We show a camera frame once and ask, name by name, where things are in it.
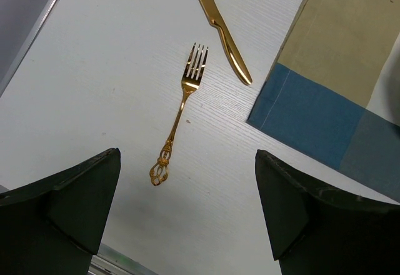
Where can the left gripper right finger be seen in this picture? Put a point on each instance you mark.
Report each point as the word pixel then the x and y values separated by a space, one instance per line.
pixel 316 228

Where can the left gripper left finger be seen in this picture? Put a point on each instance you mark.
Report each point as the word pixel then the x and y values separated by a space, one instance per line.
pixel 55 225

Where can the blue and tan placemat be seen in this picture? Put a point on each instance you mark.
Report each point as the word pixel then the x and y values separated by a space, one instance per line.
pixel 324 95

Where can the patterned ceramic plate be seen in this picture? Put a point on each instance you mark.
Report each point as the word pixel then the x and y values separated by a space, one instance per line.
pixel 392 83

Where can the gold knife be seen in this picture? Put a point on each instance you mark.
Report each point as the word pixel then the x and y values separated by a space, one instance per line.
pixel 232 53

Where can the gold fork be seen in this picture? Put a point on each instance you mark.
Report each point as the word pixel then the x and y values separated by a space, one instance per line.
pixel 190 83

